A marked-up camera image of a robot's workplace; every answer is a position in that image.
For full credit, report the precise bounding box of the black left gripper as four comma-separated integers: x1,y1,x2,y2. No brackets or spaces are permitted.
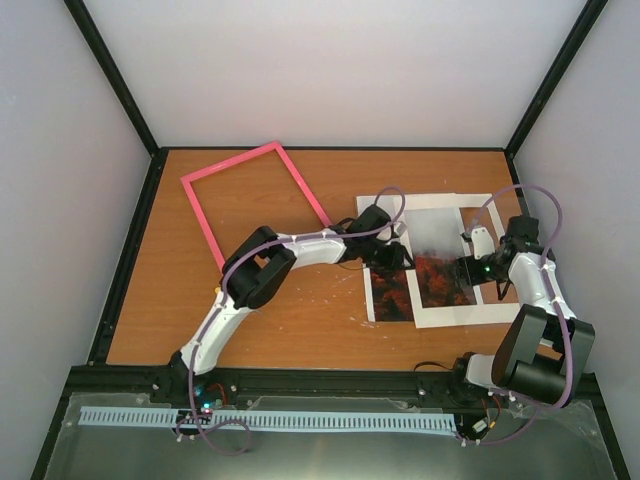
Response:
360,237,409,271

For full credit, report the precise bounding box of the white passe-partout mat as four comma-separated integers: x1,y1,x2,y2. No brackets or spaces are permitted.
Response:
400,193,520,328

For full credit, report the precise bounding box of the autumn forest photo print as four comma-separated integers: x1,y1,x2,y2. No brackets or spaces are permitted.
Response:
365,208,476,322

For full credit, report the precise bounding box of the pink picture frame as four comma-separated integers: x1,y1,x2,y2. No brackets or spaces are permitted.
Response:
180,140,334,274

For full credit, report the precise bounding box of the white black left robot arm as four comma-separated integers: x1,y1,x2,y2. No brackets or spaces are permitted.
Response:
169,204,415,403

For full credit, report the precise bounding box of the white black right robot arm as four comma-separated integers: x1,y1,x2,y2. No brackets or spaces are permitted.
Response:
453,215,595,408

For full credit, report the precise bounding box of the left controller board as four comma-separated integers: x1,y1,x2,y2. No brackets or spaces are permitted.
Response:
176,383,227,425

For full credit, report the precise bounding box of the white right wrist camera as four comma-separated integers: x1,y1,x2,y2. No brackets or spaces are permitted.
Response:
461,226,495,260

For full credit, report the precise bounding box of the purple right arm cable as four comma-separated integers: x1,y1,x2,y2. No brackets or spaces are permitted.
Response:
457,184,576,446

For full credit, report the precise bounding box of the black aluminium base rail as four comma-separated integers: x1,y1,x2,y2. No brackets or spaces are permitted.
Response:
67,364,599,414

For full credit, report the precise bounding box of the right connector with wires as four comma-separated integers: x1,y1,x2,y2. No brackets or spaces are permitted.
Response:
470,391,504,439

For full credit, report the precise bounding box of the metal base plate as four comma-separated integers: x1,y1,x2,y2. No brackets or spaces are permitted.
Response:
43,395,616,479

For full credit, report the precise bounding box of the black enclosure post right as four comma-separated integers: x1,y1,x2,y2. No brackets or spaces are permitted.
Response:
504,0,608,161

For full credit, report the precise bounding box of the black enclosure post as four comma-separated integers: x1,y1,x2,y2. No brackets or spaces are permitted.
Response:
64,0,159,158
504,0,608,161

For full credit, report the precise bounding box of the light blue cable duct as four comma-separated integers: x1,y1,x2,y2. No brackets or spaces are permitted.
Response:
77,406,457,436

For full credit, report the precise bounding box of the black enclosure post left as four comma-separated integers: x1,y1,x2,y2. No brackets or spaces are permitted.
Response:
64,0,159,158

